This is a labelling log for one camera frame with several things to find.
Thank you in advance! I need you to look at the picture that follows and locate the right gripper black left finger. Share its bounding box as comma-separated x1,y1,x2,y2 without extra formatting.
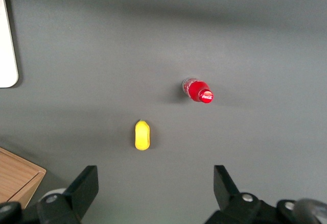
37,165,99,224

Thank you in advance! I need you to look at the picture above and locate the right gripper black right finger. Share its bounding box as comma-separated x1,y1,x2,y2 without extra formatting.
204,165,279,224

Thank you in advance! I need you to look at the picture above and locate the white rectangular plastic tray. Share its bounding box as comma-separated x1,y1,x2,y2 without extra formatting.
0,0,19,89

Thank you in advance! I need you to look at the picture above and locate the wooden two-drawer cabinet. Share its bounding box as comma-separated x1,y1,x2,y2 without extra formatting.
0,146,47,209

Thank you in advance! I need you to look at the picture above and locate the yellow lemon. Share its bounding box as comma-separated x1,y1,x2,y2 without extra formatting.
133,120,151,151

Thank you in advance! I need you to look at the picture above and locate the red cola bottle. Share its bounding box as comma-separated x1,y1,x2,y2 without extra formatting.
181,77,215,105

